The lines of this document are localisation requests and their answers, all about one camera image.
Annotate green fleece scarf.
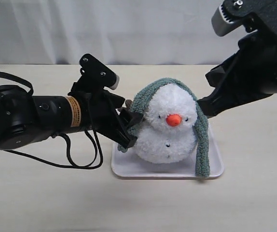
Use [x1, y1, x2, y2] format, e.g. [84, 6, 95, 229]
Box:
[117, 77, 211, 179]

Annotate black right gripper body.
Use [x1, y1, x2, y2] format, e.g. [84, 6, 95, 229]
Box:
[205, 31, 277, 102]

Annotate white plastic tray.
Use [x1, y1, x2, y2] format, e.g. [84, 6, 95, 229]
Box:
[111, 125, 224, 180]

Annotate white plush snowman toy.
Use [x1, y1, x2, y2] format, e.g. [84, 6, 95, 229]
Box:
[125, 85, 209, 164]

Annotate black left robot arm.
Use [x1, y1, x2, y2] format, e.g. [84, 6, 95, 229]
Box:
[0, 83, 143, 150]

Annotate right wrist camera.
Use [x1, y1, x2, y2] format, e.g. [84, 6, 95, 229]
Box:
[211, 0, 277, 37]

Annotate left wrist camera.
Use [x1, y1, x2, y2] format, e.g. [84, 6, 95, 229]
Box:
[79, 54, 120, 90]

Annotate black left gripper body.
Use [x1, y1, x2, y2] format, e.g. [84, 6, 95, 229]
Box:
[67, 82, 126, 140]

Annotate white backdrop curtain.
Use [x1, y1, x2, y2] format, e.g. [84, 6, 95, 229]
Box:
[0, 0, 246, 65]

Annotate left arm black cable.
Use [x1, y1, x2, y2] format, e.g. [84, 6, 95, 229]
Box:
[0, 70, 104, 170]

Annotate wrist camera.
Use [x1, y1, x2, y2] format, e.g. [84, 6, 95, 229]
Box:
[211, 0, 277, 37]
[79, 54, 120, 90]

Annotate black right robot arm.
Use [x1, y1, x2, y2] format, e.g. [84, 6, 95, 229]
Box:
[198, 0, 277, 117]

